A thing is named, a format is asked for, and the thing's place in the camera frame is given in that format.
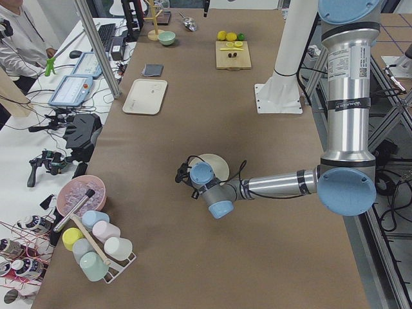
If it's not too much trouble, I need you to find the wooden cup tree stand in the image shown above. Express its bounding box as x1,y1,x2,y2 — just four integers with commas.
144,0,164,41

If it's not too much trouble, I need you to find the yellow cup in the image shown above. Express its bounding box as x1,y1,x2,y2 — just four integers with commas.
62,227,84,251

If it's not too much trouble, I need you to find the light blue cup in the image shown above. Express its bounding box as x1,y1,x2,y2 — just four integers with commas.
81,211,110,230

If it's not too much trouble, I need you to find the black keyboard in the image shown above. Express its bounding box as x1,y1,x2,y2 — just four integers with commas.
98,23,116,52

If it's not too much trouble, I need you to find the mint green bowl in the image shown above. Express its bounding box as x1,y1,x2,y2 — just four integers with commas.
158,31,176,46

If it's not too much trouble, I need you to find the whole yellow lemon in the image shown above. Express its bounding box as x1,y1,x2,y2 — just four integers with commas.
216,30,227,41
225,32,238,42

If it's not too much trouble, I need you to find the steel scoop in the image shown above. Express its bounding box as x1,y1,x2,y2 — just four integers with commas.
179,12,198,32

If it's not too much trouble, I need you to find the grey cup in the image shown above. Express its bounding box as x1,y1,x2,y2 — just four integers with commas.
72,238,95,264

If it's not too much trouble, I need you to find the yellow plastic knife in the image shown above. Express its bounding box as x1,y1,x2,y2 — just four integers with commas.
219,47,244,51

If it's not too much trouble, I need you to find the person in white shirt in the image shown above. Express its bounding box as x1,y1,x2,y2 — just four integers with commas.
1,1,57,94

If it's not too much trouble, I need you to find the wooden cutting board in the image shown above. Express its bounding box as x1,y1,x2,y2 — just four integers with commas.
215,41,252,70

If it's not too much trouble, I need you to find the cream rabbit tray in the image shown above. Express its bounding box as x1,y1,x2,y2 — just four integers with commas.
122,79,167,115

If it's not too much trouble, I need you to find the beige round plate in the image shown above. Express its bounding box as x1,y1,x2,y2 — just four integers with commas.
200,154,230,181

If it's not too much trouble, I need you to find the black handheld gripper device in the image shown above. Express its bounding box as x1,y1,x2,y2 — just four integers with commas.
27,150,68,187

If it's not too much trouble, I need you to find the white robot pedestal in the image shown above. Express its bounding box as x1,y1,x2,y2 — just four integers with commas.
254,0,321,115

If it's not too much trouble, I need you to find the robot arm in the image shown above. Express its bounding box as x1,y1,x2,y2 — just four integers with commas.
175,1,381,219

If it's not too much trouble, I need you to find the white wire cup rack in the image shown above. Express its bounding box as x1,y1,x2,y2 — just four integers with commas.
70,214,137,285

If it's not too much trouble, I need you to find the mint green cup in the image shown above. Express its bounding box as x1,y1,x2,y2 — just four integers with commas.
79,252,109,282

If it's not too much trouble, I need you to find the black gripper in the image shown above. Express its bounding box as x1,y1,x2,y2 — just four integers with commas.
175,162,191,183

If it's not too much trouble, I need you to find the grey folded cloth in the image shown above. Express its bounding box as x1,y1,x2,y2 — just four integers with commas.
142,64,164,77

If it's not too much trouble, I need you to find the pink bowl with ice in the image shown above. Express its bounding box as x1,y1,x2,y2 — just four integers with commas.
57,175,106,217

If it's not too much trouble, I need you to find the steel muddler tool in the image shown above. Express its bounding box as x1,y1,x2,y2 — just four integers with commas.
53,189,95,233

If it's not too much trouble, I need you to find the black framed tray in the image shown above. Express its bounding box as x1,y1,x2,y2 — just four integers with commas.
156,12,171,26

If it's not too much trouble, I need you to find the pink cup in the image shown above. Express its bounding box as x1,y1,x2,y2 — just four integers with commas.
92,220,121,243

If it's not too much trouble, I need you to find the aluminium frame post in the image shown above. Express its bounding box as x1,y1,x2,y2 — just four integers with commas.
74,0,121,99

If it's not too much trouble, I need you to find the blue teach pendant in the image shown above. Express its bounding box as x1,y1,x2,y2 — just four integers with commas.
48,75,93,107
71,51,102,79

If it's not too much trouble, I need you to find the green lime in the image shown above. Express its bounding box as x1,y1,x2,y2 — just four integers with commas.
237,33,245,41

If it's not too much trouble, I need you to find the white cup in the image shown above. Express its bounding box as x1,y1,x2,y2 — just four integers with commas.
104,237,133,261

